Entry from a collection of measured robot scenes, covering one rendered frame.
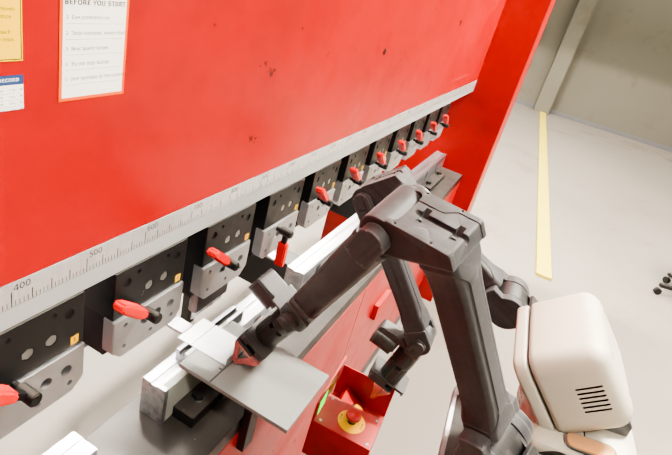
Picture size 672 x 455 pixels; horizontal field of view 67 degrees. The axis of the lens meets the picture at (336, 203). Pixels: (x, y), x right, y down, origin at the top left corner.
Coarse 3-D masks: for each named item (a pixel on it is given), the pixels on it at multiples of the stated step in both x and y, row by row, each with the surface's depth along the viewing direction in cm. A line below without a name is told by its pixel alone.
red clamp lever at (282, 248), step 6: (276, 228) 114; (282, 228) 113; (282, 234) 113; (288, 234) 113; (282, 240) 114; (282, 246) 114; (288, 246) 115; (276, 252) 116; (282, 252) 115; (276, 258) 116; (282, 258) 116; (276, 264) 117; (282, 264) 116
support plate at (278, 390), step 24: (192, 360) 106; (264, 360) 111; (288, 360) 113; (216, 384) 102; (240, 384) 104; (264, 384) 105; (288, 384) 107; (312, 384) 108; (264, 408) 100; (288, 408) 101
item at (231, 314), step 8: (224, 312) 122; (232, 312) 124; (240, 312) 123; (216, 320) 119; (224, 320) 121; (232, 320) 121; (240, 320) 125; (184, 344) 110; (176, 352) 108; (184, 352) 109
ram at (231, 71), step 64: (192, 0) 64; (256, 0) 76; (320, 0) 93; (384, 0) 119; (448, 0) 167; (0, 64) 46; (128, 64) 59; (192, 64) 69; (256, 64) 82; (320, 64) 103; (384, 64) 136; (448, 64) 203; (0, 128) 48; (64, 128) 55; (128, 128) 63; (192, 128) 74; (256, 128) 90; (320, 128) 115; (0, 192) 51; (64, 192) 58; (128, 192) 68; (192, 192) 81; (256, 192) 100; (0, 256) 54; (64, 256) 62; (128, 256) 73; (0, 320) 57
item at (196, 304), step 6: (222, 288) 110; (216, 294) 109; (192, 300) 103; (198, 300) 103; (204, 300) 105; (210, 300) 108; (216, 300) 112; (192, 306) 104; (198, 306) 104; (204, 306) 106; (192, 312) 105; (198, 312) 107; (192, 318) 106
